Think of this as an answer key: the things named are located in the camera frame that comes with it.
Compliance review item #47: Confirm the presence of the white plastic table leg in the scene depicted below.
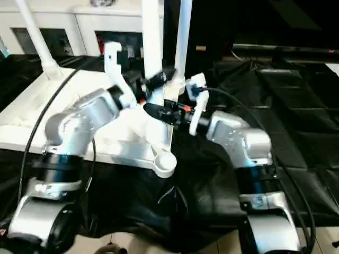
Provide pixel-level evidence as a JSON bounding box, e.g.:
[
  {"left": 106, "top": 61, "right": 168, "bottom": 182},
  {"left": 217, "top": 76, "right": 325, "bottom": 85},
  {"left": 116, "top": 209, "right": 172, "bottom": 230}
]
[
  {"left": 14, "top": 0, "right": 63, "bottom": 80},
  {"left": 173, "top": 0, "right": 193, "bottom": 96},
  {"left": 141, "top": 0, "right": 173, "bottom": 145}
]

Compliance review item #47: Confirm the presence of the large black case yellow label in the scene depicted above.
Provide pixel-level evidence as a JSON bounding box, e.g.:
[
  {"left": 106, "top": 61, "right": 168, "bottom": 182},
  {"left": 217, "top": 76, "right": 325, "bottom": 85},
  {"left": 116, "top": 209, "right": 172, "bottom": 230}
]
[{"left": 163, "top": 0, "right": 236, "bottom": 64}]

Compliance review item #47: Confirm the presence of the white cabinet with glass doors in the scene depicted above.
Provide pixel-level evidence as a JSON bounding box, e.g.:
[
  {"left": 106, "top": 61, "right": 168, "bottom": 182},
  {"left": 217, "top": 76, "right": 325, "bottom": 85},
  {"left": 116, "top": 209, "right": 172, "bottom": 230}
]
[{"left": 0, "top": 0, "right": 165, "bottom": 58}]

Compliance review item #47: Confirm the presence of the black mat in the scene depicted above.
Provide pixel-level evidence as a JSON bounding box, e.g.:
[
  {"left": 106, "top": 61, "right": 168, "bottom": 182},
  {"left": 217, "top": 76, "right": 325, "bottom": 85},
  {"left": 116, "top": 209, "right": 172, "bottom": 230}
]
[{"left": 0, "top": 52, "right": 339, "bottom": 239}]

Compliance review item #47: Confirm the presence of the grey metal bar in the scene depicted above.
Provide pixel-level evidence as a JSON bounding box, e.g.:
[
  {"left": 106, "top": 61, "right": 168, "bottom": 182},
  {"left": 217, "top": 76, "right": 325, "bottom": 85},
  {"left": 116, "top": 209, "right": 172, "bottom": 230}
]
[{"left": 233, "top": 43, "right": 339, "bottom": 53}]

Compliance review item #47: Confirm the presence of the grey curtain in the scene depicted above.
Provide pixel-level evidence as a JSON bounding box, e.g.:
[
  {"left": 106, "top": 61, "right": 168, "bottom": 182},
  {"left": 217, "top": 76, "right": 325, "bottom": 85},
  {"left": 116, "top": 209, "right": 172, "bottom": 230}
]
[{"left": 0, "top": 37, "right": 11, "bottom": 59}]

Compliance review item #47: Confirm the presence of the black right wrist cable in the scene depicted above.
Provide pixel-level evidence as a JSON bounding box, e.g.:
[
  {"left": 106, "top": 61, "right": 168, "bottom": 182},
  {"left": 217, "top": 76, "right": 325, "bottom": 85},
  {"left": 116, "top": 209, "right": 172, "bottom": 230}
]
[{"left": 195, "top": 87, "right": 317, "bottom": 251}]

